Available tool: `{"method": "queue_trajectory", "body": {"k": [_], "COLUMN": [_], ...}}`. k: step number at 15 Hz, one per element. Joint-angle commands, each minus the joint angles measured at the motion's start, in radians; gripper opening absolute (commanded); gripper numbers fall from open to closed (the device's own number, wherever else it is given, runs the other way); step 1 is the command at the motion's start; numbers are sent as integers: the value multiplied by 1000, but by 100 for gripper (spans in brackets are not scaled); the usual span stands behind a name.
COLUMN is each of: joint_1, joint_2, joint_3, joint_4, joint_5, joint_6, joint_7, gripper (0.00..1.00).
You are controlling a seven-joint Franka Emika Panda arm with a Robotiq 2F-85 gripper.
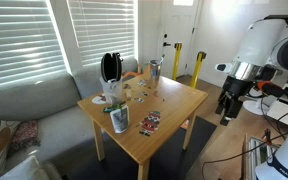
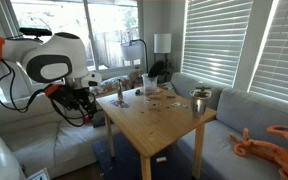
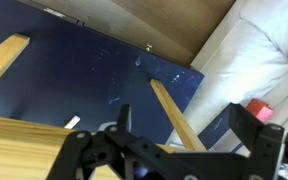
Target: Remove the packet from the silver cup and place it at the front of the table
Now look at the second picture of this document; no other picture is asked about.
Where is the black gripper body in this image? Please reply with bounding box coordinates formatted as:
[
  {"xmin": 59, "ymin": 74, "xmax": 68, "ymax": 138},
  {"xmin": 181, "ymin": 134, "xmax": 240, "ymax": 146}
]
[{"xmin": 52, "ymin": 85, "xmax": 97, "ymax": 121}]

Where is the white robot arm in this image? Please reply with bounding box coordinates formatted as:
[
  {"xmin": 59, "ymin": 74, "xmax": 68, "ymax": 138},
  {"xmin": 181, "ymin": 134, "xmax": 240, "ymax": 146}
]
[{"xmin": 0, "ymin": 32, "xmax": 102, "ymax": 120}]

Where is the silver metal cup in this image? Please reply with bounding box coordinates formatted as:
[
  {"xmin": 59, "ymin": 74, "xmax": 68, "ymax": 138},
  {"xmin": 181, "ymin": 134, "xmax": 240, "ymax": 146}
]
[{"xmin": 190, "ymin": 90, "xmax": 212, "ymax": 117}]

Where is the patterned cushion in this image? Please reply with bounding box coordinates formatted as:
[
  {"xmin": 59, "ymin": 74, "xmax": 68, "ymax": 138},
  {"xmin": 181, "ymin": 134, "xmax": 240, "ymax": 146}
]
[{"xmin": 89, "ymin": 75, "xmax": 130, "ymax": 97}]

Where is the colourful sticker sheet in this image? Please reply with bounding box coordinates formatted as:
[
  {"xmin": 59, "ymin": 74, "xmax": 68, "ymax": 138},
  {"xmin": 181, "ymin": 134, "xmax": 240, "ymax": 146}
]
[{"xmin": 110, "ymin": 100, "xmax": 130, "ymax": 108}]

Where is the white couch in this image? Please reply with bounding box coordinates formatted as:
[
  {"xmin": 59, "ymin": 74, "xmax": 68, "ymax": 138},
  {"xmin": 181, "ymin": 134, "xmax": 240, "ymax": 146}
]
[{"xmin": 0, "ymin": 93, "xmax": 122, "ymax": 179}]

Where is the arc floor lamp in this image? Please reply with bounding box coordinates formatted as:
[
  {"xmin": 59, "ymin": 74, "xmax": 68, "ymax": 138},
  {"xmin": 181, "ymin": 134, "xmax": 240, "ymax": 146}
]
[{"xmin": 120, "ymin": 39, "xmax": 148, "ymax": 71}]

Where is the clear plastic pitcher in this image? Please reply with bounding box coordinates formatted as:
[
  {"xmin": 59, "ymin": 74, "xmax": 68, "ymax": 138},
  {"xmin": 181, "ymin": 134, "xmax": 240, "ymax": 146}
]
[{"xmin": 142, "ymin": 74, "xmax": 157, "ymax": 95}]

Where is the wooden table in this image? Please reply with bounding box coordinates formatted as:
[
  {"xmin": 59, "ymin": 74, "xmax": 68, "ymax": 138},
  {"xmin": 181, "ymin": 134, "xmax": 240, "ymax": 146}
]
[{"xmin": 97, "ymin": 89, "xmax": 217, "ymax": 180}]

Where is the black case in pitcher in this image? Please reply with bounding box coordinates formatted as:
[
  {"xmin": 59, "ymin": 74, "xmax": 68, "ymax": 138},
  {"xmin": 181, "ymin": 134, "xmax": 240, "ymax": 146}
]
[{"xmin": 148, "ymin": 60, "xmax": 164, "ymax": 77}]

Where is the white floor lamp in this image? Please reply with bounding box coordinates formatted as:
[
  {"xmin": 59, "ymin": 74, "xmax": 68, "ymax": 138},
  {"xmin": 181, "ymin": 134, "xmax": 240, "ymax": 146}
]
[{"xmin": 154, "ymin": 33, "xmax": 172, "ymax": 80}]

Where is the dark blue rug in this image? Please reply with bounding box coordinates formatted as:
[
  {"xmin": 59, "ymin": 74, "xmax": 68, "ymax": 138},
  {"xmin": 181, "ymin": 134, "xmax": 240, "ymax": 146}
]
[{"xmin": 92, "ymin": 133, "xmax": 193, "ymax": 180}]

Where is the grey sofa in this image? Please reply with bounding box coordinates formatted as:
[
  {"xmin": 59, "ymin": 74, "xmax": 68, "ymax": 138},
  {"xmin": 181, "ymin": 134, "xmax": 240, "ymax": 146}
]
[{"xmin": 170, "ymin": 73, "xmax": 288, "ymax": 180}]

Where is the orange plush squid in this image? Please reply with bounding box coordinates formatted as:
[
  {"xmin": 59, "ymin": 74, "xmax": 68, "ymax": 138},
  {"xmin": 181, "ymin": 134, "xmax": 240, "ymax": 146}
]
[{"xmin": 229, "ymin": 125, "xmax": 288, "ymax": 180}]

